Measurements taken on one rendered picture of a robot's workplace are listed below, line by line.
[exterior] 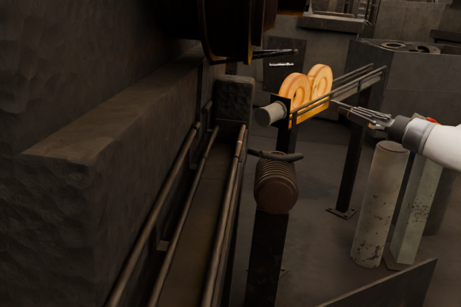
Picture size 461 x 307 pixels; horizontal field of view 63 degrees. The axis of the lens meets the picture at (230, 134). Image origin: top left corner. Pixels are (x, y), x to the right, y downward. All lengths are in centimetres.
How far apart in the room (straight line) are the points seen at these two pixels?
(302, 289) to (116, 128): 124
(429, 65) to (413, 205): 150
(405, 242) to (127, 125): 149
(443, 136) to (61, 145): 91
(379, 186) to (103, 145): 130
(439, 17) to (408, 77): 178
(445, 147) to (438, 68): 198
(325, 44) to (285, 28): 37
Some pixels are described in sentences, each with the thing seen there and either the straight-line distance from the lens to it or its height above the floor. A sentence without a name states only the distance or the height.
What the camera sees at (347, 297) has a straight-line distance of 44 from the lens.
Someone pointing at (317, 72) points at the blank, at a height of 78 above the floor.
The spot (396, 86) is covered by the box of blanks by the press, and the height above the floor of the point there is 50.
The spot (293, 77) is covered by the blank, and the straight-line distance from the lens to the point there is 121.
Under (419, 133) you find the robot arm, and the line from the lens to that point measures 109.
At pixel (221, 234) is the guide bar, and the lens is 54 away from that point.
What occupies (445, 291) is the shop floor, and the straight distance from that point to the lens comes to 178.
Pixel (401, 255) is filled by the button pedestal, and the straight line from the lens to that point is 179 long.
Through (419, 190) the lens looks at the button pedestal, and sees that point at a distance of 164.
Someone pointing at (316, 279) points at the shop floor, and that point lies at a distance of 159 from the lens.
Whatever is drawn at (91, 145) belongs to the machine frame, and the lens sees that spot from 34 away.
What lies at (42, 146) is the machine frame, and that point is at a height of 87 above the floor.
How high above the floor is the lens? 100
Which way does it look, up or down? 20 degrees down
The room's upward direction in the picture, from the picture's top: 5 degrees clockwise
